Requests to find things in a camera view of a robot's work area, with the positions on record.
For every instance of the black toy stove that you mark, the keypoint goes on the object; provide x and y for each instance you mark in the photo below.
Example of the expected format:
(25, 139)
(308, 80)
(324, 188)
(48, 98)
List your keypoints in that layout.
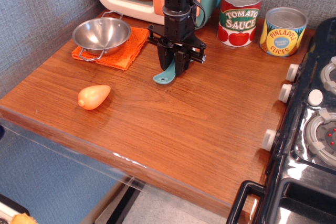
(300, 174)

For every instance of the blue brush white bristles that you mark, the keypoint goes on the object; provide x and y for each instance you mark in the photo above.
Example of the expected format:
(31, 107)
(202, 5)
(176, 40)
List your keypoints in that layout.
(167, 76)

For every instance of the tomato sauce can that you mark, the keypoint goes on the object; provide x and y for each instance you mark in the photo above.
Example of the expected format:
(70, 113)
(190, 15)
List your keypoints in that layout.
(237, 22)

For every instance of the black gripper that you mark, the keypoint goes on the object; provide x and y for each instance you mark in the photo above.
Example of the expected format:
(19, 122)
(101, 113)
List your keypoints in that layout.
(176, 39)

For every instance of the orange towel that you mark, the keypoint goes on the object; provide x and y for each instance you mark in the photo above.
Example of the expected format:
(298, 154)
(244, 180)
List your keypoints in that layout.
(123, 58)

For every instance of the orange toy carrot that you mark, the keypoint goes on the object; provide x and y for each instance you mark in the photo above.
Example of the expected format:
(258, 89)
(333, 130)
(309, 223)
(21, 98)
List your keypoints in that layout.
(91, 97)

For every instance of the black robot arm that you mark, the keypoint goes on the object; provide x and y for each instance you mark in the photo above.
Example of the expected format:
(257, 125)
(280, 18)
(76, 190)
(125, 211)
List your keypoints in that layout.
(181, 5)

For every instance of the pineapple slices can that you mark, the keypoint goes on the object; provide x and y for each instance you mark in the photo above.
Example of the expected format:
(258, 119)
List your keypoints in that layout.
(283, 31)

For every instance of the small steel bowl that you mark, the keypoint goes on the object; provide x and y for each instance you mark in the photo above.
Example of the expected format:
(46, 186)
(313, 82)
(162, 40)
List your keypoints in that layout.
(101, 36)

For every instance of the clear acrylic table guard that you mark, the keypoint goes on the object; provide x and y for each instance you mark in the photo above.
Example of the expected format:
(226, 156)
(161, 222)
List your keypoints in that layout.
(59, 185)

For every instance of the orange fuzzy object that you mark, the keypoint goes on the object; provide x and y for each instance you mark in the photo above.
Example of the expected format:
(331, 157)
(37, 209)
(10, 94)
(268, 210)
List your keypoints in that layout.
(23, 219)

